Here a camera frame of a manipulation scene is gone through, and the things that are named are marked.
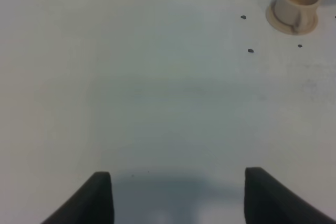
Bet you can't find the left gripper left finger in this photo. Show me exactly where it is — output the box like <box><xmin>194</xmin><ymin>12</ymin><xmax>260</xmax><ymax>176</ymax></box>
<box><xmin>43</xmin><ymin>172</ymin><xmax>114</xmax><ymax>224</ymax></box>

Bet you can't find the near beige teacup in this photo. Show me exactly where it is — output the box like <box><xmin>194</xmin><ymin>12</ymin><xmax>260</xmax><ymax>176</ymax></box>
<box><xmin>274</xmin><ymin>0</ymin><xmax>321</xmax><ymax>32</ymax></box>

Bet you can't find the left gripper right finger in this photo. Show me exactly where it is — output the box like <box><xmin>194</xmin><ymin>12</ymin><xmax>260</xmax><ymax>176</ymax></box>
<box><xmin>244</xmin><ymin>167</ymin><xmax>335</xmax><ymax>224</ymax></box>

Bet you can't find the near beige cup saucer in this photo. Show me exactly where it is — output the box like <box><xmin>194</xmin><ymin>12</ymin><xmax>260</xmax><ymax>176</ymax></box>
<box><xmin>266</xmin><ymin>0</ymin><xmax>319</xmax><ymax>36</ymax></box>

